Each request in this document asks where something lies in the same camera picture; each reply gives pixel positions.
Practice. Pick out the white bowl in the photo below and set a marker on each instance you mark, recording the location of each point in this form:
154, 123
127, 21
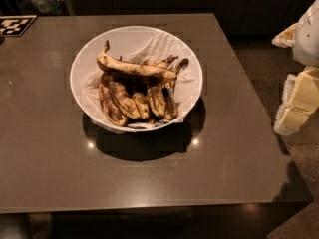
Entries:
133, 39

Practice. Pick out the back banana with stem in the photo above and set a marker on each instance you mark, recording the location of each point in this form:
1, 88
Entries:
165, 63

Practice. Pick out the rightmost dark banana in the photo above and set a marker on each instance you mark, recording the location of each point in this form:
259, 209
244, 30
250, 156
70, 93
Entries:
171, 110

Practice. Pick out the leftmost brown spotted banana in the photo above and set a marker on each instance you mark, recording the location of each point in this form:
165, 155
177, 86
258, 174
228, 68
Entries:
111, 112

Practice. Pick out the black white fiducial marker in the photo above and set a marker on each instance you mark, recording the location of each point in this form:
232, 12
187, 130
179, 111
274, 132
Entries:
15, 26

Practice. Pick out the white paper towel liner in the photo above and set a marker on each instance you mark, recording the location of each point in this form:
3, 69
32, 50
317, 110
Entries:
159, 47

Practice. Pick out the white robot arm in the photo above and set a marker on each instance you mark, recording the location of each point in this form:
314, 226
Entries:
303, 38

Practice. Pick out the brown spotted banana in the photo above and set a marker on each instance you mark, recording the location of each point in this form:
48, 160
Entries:
156, 101
123, 100
111, 112

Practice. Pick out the small middle spotted banana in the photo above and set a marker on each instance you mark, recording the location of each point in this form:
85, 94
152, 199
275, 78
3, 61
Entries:
142, 105

